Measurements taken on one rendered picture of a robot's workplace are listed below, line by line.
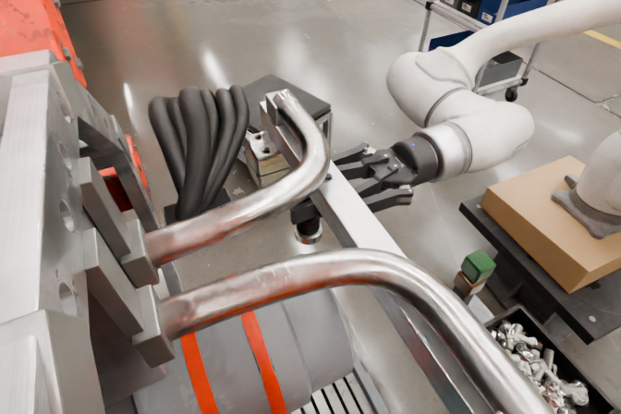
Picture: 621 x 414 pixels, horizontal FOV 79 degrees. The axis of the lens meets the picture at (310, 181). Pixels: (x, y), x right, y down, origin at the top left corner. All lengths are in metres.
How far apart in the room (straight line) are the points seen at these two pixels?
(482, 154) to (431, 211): 1.08
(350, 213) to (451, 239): 1.32
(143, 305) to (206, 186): 0.13
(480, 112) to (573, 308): 0.72
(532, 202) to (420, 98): 0.68
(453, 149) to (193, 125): 0.40
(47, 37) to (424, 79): 0.57
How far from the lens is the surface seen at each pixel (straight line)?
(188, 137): 0.34
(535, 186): 1.37
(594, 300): 1.29
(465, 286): 0.78
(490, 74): 2.31
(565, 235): 1.25
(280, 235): 1.55
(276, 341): 0.34
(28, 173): 0.19
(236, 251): 1.52
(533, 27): 0.79
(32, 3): 0.34
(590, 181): 1.24
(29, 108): 0.24
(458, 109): 0.67
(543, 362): 0.79
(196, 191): 0.33
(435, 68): 0.73
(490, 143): 0.65
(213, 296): 0.25
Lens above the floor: 1.23
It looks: 44 degrees down
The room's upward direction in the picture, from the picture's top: straight up
